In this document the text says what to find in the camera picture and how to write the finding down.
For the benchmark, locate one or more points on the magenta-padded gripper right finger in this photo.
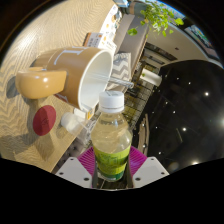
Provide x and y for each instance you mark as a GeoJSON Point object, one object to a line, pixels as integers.
{"type": "Point", "coordinates": [146, 168]}

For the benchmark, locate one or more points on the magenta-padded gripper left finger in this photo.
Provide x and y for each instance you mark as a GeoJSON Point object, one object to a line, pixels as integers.
{"type": "Point", "coordinates": [77, 168]}

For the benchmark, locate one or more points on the clear bottle with green label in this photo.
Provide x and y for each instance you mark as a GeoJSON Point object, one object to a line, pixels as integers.
{"type": "Point", "coordinates": [111, 140]}

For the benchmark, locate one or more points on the clear plastic cup with straw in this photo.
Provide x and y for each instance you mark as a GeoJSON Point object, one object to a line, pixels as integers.
{"type": "Point", "coordinates": [73, 121]}

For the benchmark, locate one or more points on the flat round red coaster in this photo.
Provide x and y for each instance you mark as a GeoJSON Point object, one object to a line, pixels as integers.
{"type": "Point", "coordinates": [44, 120]}

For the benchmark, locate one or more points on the group of ceiling lights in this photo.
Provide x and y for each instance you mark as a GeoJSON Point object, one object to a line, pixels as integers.
{"type": "Point", "coordinates": [196, 116]}

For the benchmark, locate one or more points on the white round column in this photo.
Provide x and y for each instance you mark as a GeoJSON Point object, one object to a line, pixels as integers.
{"type": "Point", "coordinates": [150, 77]}

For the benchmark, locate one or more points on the mustard mug with white inside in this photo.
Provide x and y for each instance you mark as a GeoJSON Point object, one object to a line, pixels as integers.
{"type": "Point", "coordinates": [73, 73]}

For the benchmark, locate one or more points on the grey white chevron cushion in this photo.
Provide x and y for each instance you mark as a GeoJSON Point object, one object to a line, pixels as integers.
{"type": "Point", "coordinates": [121, 68]}

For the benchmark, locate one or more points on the grey curved sofa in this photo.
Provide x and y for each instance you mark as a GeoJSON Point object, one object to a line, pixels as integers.
{"type": "Point", "coordinates": [133, 40]}

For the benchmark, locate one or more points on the green potted plant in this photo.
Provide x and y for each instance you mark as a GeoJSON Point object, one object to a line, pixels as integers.
{"type": "Point", "coordinates": [158, 16]}

